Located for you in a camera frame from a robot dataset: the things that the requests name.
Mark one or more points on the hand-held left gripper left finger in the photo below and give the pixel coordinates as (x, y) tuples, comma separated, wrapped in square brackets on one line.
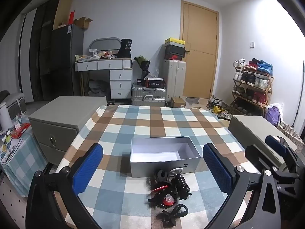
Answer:
[(88, 169)]

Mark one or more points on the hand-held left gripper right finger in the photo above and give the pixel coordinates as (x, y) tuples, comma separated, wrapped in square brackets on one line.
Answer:
[(218, 169)]

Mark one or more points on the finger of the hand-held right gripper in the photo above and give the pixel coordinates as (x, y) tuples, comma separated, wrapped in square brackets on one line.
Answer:
[(274, 144), (257, 155)]

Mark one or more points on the round pin badge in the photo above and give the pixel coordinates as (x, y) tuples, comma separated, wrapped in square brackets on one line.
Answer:
[(175, 171)]

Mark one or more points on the grey box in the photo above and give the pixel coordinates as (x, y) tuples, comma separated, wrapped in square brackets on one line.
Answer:
[(164, 167)]

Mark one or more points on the red clear ornament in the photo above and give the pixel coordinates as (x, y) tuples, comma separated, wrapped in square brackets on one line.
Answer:
[(167, 199)]

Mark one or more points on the red heart badge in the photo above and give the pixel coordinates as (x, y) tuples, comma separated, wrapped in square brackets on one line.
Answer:
[(160, 188)]

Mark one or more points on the wicker basket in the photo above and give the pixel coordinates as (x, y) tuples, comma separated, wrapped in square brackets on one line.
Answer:
[(289, 133)]

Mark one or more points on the purple bag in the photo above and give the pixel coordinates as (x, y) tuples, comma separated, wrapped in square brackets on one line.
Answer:
[(272, 115)]

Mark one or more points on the grey drawer cabinet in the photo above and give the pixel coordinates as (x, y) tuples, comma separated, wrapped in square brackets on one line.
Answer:
[(59, 116)]

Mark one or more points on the black pole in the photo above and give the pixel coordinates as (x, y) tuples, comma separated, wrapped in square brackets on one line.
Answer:
[(300, 88)]

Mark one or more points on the pile of shoes on floor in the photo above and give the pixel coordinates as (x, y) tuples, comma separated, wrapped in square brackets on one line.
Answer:
[(218, 106)]

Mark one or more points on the blue checked side table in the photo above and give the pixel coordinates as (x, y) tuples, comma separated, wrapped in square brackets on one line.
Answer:
[(21, 162)]

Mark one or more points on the wooden shoe rack with shoes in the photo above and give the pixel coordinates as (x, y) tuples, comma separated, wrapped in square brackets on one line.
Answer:
[(252, 78)]

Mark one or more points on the small door rug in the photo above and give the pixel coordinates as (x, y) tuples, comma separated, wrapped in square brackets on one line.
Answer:
[(191, 101)]

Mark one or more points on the brown cardboard box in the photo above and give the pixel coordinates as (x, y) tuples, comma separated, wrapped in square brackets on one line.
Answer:
[(178, 102)]

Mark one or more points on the checked tablecloth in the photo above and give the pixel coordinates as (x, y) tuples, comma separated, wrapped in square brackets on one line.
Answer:
[(152, 121)]

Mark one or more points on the grey clothes under desk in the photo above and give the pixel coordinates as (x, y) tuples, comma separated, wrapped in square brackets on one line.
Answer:
[(97, 88)]

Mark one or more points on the clutter on side table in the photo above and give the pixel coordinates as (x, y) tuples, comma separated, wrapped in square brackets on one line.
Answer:
[(14, 133)]

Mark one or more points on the silver suitcase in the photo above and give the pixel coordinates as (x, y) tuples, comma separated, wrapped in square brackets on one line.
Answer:
[(149, 95)]

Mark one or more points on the white desk with drawers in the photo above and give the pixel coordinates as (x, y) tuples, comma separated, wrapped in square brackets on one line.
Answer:
[(120, 76)]

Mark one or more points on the white cylinder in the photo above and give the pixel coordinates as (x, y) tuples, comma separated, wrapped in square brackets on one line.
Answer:
[(4, 115)]

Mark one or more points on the white suitcase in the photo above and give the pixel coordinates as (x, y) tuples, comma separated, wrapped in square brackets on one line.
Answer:
[(174, 78)]

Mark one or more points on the small black box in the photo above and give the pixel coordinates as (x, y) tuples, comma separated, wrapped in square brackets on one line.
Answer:
[(141, 82)]

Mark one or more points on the black box with red stripe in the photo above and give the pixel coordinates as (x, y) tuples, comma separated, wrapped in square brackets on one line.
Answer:
[(155, 83)]

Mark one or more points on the dark fridge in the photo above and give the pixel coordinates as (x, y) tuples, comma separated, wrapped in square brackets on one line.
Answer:
[(66, 59)]

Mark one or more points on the clutter on desk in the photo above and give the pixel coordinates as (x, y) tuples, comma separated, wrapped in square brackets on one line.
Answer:
[(100, 55)]

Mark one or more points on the wooden door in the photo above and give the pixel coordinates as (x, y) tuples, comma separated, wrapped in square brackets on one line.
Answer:
[(199, 52)]

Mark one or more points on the black wrapped flower bouquet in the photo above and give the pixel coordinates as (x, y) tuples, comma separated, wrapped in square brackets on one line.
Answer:
[(143, 64)]

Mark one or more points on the black and red shoebox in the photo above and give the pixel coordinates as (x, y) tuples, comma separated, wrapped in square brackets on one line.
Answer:
[(174, 56)]

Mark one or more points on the dark wardrobe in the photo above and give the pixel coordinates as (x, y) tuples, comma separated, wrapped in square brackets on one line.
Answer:
[(44, 52)]

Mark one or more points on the black bag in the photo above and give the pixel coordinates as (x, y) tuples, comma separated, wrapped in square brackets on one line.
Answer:
[(125, 49)]

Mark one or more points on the white curtain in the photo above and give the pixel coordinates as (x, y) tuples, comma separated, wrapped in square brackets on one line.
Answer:
[(27, 57)]

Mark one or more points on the yellow shoebox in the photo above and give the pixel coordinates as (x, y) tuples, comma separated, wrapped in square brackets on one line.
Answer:
[(175, 41)]

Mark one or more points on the open cardboard box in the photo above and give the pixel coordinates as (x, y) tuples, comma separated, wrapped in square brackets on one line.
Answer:
[(82, 23)]

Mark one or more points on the red packet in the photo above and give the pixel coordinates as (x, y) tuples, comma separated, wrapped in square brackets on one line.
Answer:
[(71, 18)]

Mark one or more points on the flat cardboard sheet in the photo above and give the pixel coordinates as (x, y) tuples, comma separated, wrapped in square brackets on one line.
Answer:
[(62, 12)]

